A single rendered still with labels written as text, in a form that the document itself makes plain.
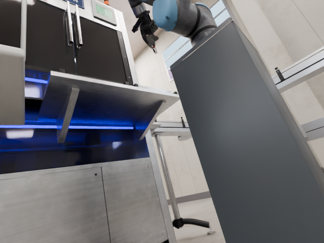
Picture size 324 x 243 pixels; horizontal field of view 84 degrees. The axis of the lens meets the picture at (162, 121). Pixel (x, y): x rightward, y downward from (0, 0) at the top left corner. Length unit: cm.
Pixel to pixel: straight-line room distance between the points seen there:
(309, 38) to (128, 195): 328
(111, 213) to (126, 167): 27
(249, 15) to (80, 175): 354
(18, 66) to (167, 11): 47
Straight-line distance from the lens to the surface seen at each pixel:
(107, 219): 111
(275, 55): 339
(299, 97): 316
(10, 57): 62
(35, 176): 105
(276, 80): 163
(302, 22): 374
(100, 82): 84
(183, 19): 73
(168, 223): 131
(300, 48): 357
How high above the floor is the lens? 38
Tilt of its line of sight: 20 degrees up
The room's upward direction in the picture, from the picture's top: 15 degrees counter-clockwise
